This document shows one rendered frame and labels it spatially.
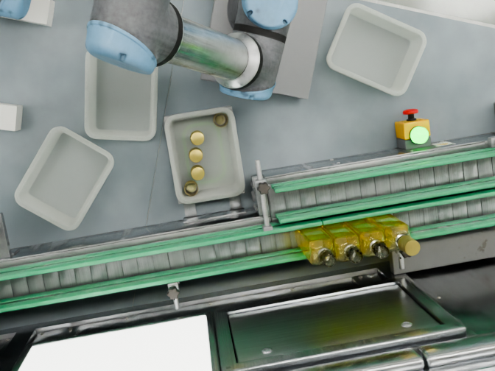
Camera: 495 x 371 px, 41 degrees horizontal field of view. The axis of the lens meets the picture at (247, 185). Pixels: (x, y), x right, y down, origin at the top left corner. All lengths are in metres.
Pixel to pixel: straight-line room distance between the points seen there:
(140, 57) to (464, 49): 1.04
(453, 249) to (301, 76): 0.59
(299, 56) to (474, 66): 0.50
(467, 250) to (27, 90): 1.19
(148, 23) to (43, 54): 0.72
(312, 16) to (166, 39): 0.62
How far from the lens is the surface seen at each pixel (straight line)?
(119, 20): 1.04
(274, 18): 1.39
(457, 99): 1.86
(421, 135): 1.71
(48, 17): 1.69
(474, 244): 1.79
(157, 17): 1.06
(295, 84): 1.63
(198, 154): 1.65
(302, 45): 1.63
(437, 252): 1.75
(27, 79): 1.75
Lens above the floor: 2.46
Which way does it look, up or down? 80 degrees down
